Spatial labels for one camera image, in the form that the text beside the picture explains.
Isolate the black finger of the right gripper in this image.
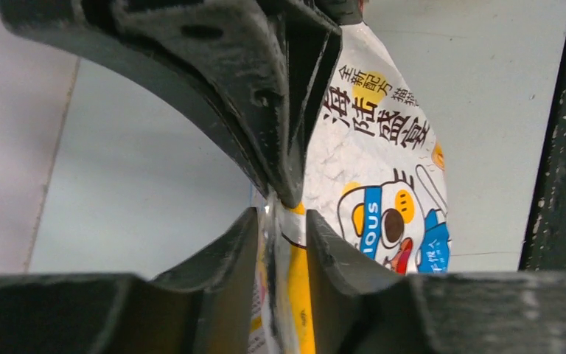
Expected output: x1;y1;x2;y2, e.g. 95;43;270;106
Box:
0;1;303;207
258;1;343;147

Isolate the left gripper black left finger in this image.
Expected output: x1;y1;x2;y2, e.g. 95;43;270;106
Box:
0;207;258;353

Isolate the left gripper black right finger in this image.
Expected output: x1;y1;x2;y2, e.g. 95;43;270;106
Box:
306;210;566;353

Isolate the cat food bag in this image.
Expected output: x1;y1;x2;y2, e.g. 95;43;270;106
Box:
246;21;453;354

